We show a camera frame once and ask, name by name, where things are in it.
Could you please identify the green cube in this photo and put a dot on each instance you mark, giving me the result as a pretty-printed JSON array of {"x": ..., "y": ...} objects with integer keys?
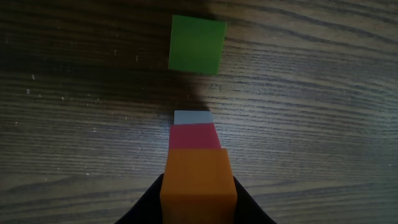
[{"x": 196, "y": 45}]

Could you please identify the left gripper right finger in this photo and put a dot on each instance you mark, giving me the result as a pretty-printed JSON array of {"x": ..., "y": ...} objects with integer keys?
[{"x": 248, "y": 210}]

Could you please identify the orange cube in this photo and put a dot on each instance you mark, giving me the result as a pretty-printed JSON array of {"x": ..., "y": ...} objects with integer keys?
[{"x": 199, "y": 186}]

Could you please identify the red cube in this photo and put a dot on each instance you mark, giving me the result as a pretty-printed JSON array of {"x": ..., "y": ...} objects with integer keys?
[{"x": 194, "y": 136}]

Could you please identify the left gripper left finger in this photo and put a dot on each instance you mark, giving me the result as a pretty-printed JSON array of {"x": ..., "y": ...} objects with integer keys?
[{"x": 146, "y": 210}]

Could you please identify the white cube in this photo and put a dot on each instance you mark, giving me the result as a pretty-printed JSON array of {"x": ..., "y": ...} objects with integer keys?
[{"x": 193, "y": 117}]

